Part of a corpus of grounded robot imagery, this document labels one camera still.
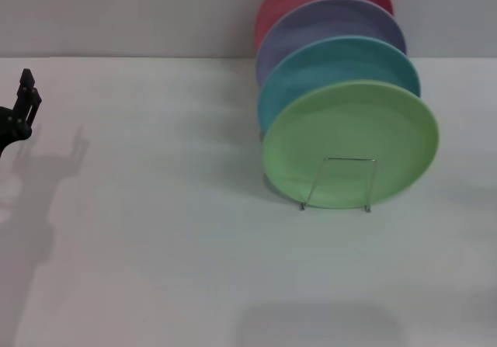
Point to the green plate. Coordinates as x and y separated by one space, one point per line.
349 145

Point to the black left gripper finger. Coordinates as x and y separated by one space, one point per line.
28 94

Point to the teal plate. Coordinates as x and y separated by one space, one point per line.
318 71

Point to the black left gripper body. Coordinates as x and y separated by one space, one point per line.
11 127

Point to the purple plate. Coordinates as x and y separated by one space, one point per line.
310 28

